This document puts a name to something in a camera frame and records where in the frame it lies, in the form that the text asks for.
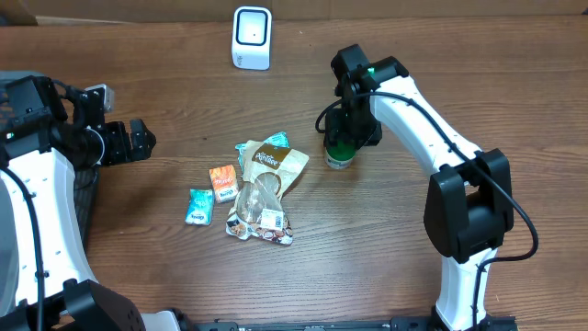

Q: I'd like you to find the white barcode scanner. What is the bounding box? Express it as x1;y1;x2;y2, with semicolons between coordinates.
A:
232;6;273;71

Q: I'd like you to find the teal tissue pack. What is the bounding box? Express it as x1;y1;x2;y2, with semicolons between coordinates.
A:
185;188;214;226

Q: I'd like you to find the orange tissue pack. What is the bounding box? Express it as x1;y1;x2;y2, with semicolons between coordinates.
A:
209;165;239;203

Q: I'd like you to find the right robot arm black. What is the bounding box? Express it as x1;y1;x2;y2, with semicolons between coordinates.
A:
315;44;517;330

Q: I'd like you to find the teal snack packet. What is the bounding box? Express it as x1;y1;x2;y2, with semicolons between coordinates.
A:
235;131;289;170

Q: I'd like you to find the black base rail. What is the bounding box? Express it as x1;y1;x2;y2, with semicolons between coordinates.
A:
192;315;520;331

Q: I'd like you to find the grey plastic mesh basket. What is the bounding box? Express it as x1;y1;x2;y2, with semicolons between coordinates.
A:
1;71;99;251

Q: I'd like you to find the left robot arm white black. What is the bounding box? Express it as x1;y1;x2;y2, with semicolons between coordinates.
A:
1;71;192;330

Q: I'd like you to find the green lid jar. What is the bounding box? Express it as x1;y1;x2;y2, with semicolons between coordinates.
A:
324;141;356;170

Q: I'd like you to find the beige Pantree snack bag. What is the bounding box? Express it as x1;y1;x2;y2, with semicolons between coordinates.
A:
226;141;309;245

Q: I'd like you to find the cardboard backdrop panel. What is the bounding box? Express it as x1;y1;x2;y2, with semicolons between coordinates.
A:
1;0;587;25

